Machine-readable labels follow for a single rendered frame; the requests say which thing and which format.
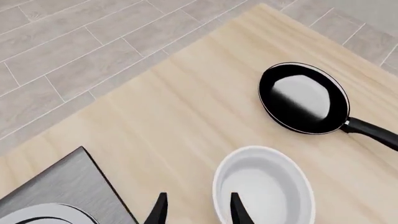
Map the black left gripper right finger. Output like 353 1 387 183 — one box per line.
230 192 256 224

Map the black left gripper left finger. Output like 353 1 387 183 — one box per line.
143 192 169 224

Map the white bowl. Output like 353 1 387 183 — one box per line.
212 146 317 224

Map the black frying pan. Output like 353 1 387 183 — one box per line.
257 62 398 152

